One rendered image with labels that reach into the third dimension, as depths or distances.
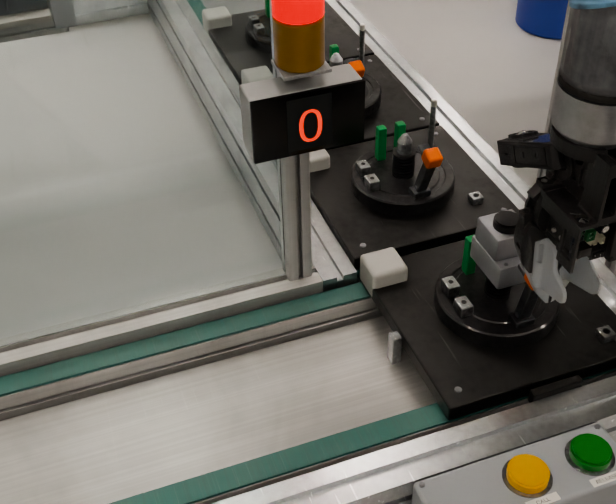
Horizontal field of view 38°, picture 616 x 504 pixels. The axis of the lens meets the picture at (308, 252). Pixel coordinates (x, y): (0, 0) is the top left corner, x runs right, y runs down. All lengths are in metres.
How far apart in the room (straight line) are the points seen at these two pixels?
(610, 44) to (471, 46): 1.12
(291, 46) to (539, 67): 0.97
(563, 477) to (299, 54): 0.48
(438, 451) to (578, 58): 0.41
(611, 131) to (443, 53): 1.06
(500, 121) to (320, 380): 0.72
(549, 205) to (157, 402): 0.48
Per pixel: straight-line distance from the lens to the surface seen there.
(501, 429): 0.94
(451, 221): 1.16
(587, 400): 0.98
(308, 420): 0.98
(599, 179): 0.78
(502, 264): 0.97
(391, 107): 1.39
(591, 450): 0.92
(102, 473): 0.97
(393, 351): 1.01
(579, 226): 0.79
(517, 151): 0.87
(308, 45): 0.86
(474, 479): 0.89
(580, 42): 0.74
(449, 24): 1.91
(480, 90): 1.67
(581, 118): 0.76
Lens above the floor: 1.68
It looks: 40 degrees down
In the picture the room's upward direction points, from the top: 1 degrees counter-clockwise
